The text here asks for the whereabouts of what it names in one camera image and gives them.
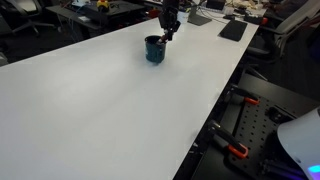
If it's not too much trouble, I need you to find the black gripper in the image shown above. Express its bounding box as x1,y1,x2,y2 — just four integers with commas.
158,0,181,41

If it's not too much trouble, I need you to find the red dry erase marker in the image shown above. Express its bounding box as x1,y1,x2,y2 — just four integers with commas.
157,36,167,45

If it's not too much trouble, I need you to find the dark teal mug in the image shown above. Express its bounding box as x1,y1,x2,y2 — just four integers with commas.
145,35,166,64

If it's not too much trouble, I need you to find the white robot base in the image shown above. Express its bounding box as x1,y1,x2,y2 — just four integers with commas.
277,107,320,180

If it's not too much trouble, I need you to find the grey monitor stand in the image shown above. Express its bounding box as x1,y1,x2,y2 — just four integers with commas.
188,1,211,26

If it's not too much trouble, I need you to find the black mouse pad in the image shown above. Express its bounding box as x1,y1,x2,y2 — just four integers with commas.
219,20,247,41

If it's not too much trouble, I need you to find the yellow red emergency button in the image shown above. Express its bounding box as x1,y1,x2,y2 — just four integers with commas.
96,0,109,10

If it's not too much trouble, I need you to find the black side desk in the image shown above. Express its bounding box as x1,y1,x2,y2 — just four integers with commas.
47,1,144,39

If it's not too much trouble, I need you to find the far orange black clamp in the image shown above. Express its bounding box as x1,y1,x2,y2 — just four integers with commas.
228,84,259,105

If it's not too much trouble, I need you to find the orange black clamp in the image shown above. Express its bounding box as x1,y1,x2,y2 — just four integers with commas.
228,84,259,105
208,121,249,159

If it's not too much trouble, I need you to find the near orange black clamp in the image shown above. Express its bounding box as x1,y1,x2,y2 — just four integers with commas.
208,121,249,159

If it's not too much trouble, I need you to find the grey office chair right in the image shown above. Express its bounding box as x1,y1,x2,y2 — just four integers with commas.
245,0,320,63

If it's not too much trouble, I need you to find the grey office chair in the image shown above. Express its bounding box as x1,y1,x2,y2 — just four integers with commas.
245,0,320,63
0,0,55,36

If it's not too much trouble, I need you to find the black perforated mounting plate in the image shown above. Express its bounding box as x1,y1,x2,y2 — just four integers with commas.
227,96,297,180

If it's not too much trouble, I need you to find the grey office chair left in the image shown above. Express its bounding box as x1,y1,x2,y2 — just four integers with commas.
0,0,55,36

